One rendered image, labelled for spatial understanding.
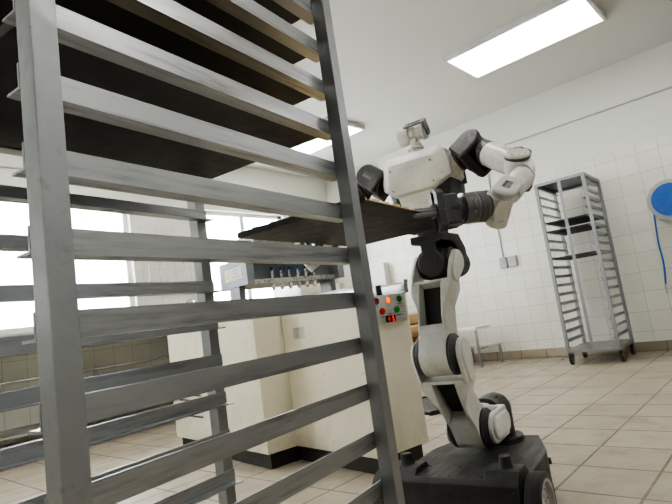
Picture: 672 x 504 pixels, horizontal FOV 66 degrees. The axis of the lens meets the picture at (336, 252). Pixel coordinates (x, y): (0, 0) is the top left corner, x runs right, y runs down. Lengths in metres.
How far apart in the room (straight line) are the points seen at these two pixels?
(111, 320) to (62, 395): 0.11
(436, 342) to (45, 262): 1.45
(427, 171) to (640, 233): 4.41
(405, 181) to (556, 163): 4.58
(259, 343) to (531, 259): 4.18
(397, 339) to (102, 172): 2.14
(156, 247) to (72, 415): 0.23
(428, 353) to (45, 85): 1.48
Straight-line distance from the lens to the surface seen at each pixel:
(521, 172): 1.67
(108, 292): 1.15
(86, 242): 0.65
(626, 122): 6.33
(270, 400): 3.01
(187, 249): 0.73
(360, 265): 1.02
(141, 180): 0.71
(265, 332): 3.00
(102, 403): 0.64
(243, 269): 3.00
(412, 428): 2.72
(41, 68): 0.66
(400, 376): 2.66
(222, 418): 1.33
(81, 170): 0.67
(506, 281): 6.59
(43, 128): 0.63
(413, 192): 1.95
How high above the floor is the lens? 0.74
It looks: 8 degrees up
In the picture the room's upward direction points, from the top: 8 degrees counter-clockwise
